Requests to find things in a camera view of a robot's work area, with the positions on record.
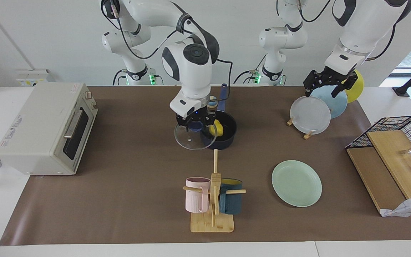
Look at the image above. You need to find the white toaster oven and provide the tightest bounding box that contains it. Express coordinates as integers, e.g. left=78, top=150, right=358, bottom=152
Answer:
left=0, top=82, right=99, bottom=176

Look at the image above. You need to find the wooden plate rack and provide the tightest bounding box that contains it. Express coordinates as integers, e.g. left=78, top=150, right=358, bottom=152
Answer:
left=286, top=116, right=315, bottom=140

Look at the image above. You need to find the light green plate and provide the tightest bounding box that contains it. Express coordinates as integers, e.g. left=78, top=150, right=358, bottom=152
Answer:
left=272, top=160, right=323, bottom=208

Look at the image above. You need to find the dark wooden board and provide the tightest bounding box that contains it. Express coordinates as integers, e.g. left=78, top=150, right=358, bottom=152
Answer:
left=346, top=147, right=406, bottom=215

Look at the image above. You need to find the white plate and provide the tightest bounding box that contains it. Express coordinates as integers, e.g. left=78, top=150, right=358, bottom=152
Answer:
left=290, top=96, right=331, bottom=135

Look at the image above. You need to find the wooden mug rack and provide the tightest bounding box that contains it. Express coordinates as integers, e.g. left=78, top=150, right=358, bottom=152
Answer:
left=183, top=149, right=247, bottom=233

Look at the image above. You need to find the dark blue pot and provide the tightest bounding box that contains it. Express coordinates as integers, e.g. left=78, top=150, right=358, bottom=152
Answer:
left=201, top=83, right=238, bottom=150

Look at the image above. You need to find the black cable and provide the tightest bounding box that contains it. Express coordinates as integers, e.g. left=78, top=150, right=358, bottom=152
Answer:
left=233, top=54, right=267, bottom=85
left=100, top=0, right=193, bottom=60
left=213, top=59, right=234, bottom=99
left=112, top=69, right=129, bottom=86

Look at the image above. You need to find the light blue plate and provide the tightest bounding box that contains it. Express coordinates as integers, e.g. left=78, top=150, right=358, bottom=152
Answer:
left=310, top=86, right=348, bottom=119

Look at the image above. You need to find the dark blue mug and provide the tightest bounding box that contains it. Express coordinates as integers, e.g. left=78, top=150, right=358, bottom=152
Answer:
left=219, top=178, right=243, bottom=216

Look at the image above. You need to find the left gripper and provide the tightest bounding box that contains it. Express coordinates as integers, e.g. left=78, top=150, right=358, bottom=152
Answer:
left=303, top=66, right=359, bottom=99

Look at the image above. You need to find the pink ribbed mug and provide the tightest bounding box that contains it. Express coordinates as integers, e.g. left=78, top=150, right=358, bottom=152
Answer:
left=185, top=177, right=212, bottom=214

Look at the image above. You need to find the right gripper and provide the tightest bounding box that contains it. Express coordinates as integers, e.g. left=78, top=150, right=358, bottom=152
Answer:
left=176, top=107, right=218, bottom=130

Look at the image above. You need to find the light wooden board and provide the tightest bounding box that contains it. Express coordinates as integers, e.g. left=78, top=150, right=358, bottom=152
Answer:
left=366, top=130, right=411, bottom=200

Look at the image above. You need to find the yellow potato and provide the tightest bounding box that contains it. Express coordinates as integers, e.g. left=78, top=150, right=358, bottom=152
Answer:
left=209, top=120, right=224, bottom=138

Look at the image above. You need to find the white socket box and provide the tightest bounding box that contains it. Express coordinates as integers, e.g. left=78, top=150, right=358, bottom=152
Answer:
left=15, top=69, right=56, bottom=87

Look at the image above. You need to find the round glass pot lid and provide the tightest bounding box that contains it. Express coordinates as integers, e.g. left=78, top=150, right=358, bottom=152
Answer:
left=174, top=121, right=217, bottom=150

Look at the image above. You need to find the yellow plate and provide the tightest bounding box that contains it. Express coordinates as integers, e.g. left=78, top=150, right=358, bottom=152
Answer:
left=342, top=70, right=365, bottom=104

